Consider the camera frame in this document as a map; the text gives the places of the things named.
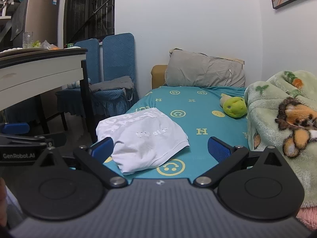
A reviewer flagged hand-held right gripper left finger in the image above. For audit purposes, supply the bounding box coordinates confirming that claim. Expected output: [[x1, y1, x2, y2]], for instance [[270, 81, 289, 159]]
[[33, 137, 128, 188]]

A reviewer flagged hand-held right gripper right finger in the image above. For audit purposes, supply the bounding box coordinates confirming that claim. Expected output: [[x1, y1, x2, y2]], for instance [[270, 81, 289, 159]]
[[193, 136, 291, 187]]

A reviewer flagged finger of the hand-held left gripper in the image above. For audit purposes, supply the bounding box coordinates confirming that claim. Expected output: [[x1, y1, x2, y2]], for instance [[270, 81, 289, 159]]
[[0, 123, 54, 147]]

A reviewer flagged white t-shirt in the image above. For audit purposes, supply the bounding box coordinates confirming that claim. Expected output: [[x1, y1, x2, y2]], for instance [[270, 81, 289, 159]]
[[96, 107, 190, 175]]

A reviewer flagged bed with teal printed sheet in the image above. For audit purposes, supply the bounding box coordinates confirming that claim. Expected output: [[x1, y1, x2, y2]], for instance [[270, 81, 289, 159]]
[[103, 85, 250, 182]]

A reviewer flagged green plush toy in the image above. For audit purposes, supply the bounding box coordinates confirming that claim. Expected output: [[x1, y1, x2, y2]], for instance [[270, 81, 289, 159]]
[[220, 93, 247, 118]]

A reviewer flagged green fleece animal print blanket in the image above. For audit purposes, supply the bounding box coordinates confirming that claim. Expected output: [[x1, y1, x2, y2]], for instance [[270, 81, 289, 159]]
[[244, 70, 317, 208]]

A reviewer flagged grey cloth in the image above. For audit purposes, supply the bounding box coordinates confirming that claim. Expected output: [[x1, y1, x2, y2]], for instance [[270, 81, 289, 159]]
[[89, 76, 135, 102]]

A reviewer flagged small white blue plush toy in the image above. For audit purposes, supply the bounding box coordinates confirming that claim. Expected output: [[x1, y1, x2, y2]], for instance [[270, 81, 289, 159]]
[[67, 78, 91, 90]]

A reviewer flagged grey pillow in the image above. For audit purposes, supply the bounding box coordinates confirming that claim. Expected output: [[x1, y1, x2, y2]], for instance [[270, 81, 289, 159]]
[[165, 48, 245, 88]]

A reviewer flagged plastic bag with food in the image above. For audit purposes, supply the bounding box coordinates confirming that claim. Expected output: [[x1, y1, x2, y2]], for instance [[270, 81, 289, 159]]
[[33, 40, 60, 51]]

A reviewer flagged clear drinking glass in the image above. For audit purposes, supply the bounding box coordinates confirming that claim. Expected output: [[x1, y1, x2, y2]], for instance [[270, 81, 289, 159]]
[[23, 31, 34, 48]]

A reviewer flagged yellow bed headboard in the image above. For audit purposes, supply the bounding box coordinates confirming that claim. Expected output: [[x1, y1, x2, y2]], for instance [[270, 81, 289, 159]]
[[151, 65, 169, 89]]

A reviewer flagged pink cloth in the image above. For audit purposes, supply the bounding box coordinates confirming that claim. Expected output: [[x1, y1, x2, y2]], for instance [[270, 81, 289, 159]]
[[296, 204, 317, 231]]

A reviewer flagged gold refrigerator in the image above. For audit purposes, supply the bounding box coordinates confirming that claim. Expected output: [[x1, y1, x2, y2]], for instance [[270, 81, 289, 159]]
[[11, 0, 61, 49]]

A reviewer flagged dark window with grille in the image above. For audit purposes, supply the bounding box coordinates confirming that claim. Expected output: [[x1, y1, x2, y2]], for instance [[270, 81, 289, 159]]
[[64, 0, 116, 45]]

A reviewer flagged white table with dark frame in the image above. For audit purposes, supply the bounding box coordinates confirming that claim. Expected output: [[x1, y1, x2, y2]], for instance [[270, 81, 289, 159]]
[[0, 48, 97, 145]]

